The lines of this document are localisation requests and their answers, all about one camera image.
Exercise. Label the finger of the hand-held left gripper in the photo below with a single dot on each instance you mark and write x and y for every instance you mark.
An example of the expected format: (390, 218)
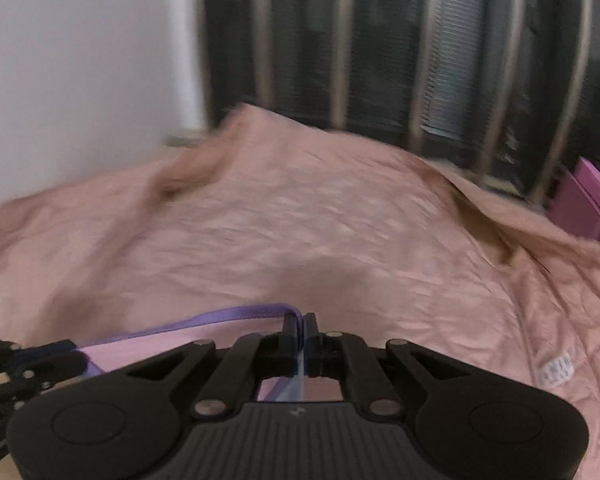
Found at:
(50, 350)
(55, 372)

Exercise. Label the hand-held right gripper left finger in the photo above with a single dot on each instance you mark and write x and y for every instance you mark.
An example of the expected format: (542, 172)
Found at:
(291, 345)

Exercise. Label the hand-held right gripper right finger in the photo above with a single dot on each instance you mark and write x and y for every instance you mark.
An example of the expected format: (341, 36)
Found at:
(312, 345)

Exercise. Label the pink garment with purple trim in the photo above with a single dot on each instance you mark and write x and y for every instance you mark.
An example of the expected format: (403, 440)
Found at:
(180, 332)

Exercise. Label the pink quilted blanket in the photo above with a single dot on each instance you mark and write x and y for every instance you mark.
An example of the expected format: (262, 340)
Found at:
(305, 220)

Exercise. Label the magenta box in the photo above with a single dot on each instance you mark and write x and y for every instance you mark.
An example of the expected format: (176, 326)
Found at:
(587, 205)

